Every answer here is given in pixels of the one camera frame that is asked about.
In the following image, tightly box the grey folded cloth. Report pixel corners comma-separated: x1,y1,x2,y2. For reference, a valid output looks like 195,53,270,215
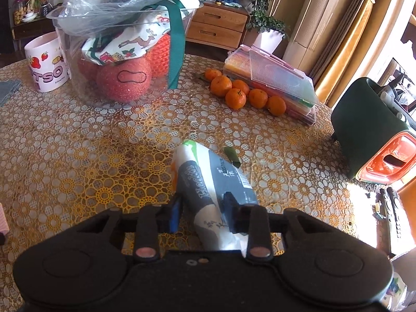
0,80,22,106

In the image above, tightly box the white strawberry mug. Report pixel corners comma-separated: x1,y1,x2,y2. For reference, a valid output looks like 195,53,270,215
24,32,70,93

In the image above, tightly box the patterned tissue pack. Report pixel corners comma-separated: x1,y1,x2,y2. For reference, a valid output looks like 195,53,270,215
171,139,258,254

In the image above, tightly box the stack of colourful folders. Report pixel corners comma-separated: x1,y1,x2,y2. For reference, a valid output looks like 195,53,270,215
224,44,319,125

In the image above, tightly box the standing air conditioner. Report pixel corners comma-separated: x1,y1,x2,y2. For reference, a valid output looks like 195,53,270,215
283,0,353,77

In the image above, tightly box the black remote control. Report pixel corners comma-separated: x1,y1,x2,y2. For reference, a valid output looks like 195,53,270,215
378,187,402,257

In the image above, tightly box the small pink card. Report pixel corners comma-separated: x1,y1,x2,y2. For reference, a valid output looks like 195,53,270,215
0,204,10,237

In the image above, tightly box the wooden drawer cabinet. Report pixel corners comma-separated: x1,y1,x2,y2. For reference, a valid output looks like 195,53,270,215
186,2,250,50

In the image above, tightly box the yellow curtain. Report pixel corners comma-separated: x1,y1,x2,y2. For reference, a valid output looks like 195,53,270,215
313,0,411,108

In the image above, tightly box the clear container with plastic bag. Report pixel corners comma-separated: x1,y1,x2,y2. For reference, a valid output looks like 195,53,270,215
49,0,201,108

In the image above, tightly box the orange tangerine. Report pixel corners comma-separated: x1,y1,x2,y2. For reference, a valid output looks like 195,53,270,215
266,96,286,116
209,75,233,98
225,88,247,110
248,89,269,109
204,68,222,82

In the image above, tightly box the orange green tissue box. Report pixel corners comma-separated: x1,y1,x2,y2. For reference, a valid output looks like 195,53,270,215
331,77,415,185

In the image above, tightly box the tall potted plant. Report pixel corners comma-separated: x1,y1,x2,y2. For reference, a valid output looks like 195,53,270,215
243,0,287,54

